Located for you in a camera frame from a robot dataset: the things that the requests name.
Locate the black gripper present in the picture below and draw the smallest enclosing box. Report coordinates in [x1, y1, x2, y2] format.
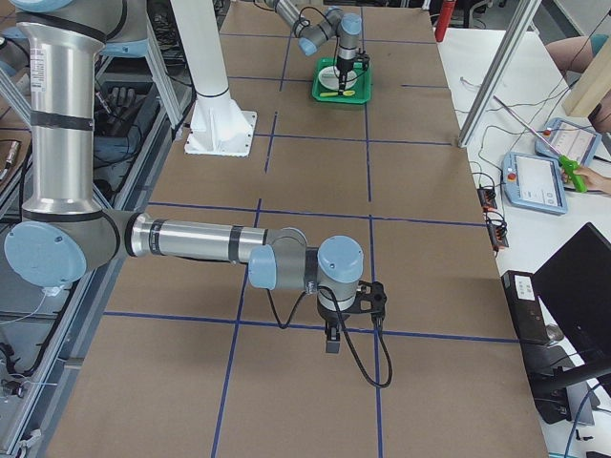
[335, 56, 355, 95]
[317, 302, 341, 354]

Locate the yellow plastic spoon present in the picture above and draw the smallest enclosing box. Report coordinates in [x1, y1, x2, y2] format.
[319, 90, 355, 97]

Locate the person's forearm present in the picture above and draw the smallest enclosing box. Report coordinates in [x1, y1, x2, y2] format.
[545, 36, 594, 75]

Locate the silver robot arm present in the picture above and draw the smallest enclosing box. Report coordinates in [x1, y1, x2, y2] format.
[4, 1, 365, 353]
[263, 0, 369, 96]

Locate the person's hand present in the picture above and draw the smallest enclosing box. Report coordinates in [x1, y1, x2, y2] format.
[574, 167, 611, 195]

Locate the white round plate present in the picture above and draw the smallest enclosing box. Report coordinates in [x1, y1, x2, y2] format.
[318, 66, 357, 91]

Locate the green plastic tray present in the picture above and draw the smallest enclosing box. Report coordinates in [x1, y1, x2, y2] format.
[311, 57, 372, 105]

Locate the red cylinder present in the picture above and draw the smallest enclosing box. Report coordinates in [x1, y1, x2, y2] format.
[434, 0, 455, 43]

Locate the orange black connector block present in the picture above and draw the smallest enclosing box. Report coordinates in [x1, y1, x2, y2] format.
[476, 187, 497, 212]

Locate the black computer box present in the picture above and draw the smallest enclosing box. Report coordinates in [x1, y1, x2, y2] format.
[501, 270, 550, 345]

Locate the near blue teach pendant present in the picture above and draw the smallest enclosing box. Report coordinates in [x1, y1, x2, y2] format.
[501, 152, 568, 215]

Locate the blue teach pendant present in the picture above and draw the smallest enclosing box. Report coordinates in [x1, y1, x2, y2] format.
[501, 152, 568, 215]
[541, 117, 601, 166]

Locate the far blue teach pendant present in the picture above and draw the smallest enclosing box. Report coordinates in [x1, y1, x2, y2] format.
[541, 117, 601, 166]

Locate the black monitor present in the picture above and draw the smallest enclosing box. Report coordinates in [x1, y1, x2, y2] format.
[533, 222, 610, 362]

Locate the wooden beam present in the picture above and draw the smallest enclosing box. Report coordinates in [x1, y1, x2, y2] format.
[562, 39, 611, 117]

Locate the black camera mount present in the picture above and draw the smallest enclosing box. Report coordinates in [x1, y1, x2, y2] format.
[354, 52, 369, 72]
[344, 281, 387, 330]

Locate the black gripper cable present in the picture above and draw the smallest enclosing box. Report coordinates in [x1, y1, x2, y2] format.
[264, 284, 393, 388]

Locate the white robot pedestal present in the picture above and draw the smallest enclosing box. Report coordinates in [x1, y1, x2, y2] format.
[171, 0, 257, 157]

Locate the aluminium frame profile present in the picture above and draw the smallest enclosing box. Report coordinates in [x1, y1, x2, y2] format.
[457, 0, 541, 148]

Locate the green handled grabber tool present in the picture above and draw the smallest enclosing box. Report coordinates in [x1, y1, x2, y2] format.
[492, 94, 588, 193]

